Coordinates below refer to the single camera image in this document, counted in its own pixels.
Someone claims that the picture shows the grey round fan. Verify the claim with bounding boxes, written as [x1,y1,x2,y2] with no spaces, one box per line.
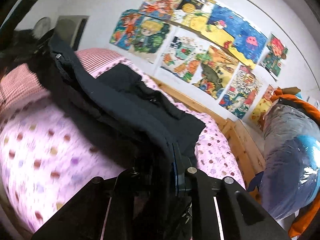
[33,17,51,39]

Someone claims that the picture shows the dark navy puffer jacket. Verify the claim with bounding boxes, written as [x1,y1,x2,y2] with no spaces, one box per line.
[28,33,205,170]

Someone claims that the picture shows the colourful cartoon wall posters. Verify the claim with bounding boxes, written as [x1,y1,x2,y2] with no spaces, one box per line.
[110,0,288,128]

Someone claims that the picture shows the pink heart-print bed sheet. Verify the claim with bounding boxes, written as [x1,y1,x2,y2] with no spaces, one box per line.
[1,49,246,239]

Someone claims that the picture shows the pink checkered pillow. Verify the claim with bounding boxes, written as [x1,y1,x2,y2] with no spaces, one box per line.
[0,48,126,108]

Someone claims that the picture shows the grey wall box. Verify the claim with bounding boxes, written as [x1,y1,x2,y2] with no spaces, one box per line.
[55,15,89,51]

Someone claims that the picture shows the grey plastic-wrapped bundle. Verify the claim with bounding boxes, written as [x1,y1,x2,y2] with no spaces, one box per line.
[259,104,319,220]

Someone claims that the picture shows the wooden bed frame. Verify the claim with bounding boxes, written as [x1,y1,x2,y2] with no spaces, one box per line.
[151,77,265,188]

